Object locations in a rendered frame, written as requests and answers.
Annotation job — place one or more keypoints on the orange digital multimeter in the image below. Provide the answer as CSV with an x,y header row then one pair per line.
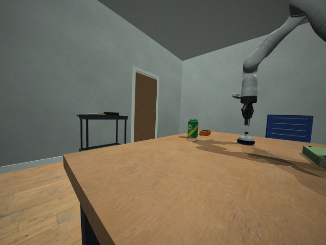
x,y
205,132

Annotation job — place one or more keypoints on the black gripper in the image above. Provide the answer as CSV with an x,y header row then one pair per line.
x,y
247,110

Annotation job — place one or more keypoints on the green drink can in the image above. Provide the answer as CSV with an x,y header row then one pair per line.
x,y
193,128

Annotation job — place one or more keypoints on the grey metal bell dome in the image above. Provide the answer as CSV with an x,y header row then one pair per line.
x,y
246,140

